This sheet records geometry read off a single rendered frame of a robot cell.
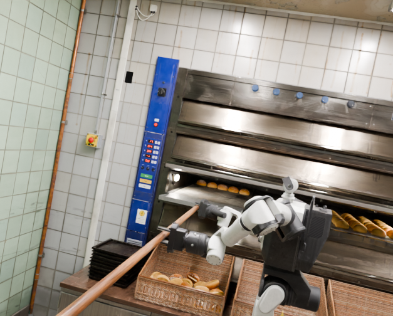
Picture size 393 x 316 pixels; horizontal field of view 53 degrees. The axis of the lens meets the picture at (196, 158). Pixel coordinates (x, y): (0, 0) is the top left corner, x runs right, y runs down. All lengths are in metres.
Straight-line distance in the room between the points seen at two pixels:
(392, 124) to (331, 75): 0.51
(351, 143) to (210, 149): 0.96
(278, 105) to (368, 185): 0.80
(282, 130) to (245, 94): 0.36
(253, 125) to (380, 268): 1.28
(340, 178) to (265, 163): 0.51
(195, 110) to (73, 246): 1.40
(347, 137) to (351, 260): 0.83
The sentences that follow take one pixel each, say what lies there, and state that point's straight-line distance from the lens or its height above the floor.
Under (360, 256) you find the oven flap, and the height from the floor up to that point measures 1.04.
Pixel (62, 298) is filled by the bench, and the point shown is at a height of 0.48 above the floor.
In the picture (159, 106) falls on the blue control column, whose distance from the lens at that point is 2.91.
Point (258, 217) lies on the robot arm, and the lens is 1.46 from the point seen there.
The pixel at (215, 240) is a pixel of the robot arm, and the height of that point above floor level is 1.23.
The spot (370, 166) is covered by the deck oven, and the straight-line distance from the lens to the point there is 2.89.
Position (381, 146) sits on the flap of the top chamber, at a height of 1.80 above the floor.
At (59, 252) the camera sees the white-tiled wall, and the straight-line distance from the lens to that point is 3.33.
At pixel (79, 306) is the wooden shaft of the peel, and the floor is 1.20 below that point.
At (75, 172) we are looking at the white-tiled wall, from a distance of 3.18.
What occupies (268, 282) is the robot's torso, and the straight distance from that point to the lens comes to 2.00.
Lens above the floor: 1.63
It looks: 3 degrees down
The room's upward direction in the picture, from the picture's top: 11 degrees clockwise
